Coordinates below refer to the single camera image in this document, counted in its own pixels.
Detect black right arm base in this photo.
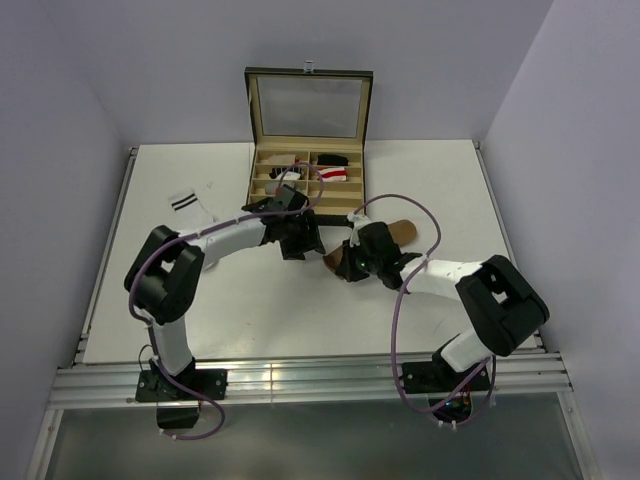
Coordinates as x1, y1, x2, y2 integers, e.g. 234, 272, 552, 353
400, 360, 490, 424

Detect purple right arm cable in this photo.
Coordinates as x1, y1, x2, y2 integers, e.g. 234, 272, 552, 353
346, 194, 497, 426

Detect rolled black white sock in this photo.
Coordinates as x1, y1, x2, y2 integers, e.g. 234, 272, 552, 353
268, 167, 306, 181

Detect aluminium table frame rail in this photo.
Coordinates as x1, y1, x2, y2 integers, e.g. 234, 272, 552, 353
47, 350, 572, 410

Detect brown ribbed sock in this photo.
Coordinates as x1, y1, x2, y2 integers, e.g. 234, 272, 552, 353
323, 219, 417, 273

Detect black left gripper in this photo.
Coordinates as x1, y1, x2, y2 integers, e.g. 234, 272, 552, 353
280, 210, 325, 261

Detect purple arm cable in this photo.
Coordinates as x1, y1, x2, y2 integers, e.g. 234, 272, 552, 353
128, 162, 326, 442
346, 194, 497, 426

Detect white sock black stripes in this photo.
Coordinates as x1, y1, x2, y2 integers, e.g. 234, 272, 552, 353
168, 188, 219, 234

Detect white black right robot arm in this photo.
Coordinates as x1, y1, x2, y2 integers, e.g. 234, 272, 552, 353
323, 220, 550, 390

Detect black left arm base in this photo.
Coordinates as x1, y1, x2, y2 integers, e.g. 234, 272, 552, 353
134, 367, 228, 431

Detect black compartment storage box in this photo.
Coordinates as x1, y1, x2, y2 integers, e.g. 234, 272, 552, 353
244, 63, 374, 226

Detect red white striped sock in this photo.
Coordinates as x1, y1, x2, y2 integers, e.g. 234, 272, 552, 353
316, 167, 348, 182

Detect rolled grey sock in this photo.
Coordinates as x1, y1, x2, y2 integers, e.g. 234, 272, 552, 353
265, 182, 280, 195

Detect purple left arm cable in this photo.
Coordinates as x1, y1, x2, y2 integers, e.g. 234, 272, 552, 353
128, 162, 326, 442

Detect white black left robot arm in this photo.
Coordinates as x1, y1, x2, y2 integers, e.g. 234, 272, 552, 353
124, 185, 325, 399

